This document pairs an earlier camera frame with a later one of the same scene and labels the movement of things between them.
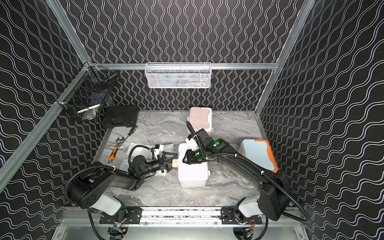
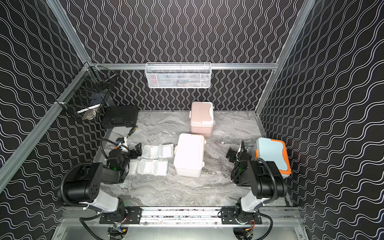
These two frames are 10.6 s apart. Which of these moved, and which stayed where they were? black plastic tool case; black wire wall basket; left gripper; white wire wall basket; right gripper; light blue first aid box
Moved: right gripper; left gripper; light blue first aid box
Stayed: black wire wall basket; black plastic tool case; white wire wall basket
